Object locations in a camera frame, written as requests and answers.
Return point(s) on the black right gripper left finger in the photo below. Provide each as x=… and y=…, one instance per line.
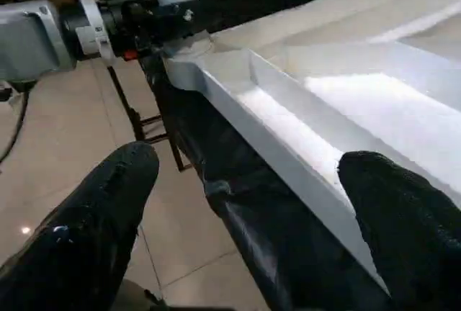
x=79, y=246

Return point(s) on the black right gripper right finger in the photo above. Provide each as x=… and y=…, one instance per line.
x=414, y=246

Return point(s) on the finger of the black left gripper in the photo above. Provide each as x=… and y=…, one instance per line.
x=176, y=21

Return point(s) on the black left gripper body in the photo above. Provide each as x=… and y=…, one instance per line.
x=129, y=26

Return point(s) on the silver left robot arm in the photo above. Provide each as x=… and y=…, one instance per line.
x=29, y=37

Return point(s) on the black stand leg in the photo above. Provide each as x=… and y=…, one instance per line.
x=144, y=124

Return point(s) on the black mat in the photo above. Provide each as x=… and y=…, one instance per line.
x=270, y=235

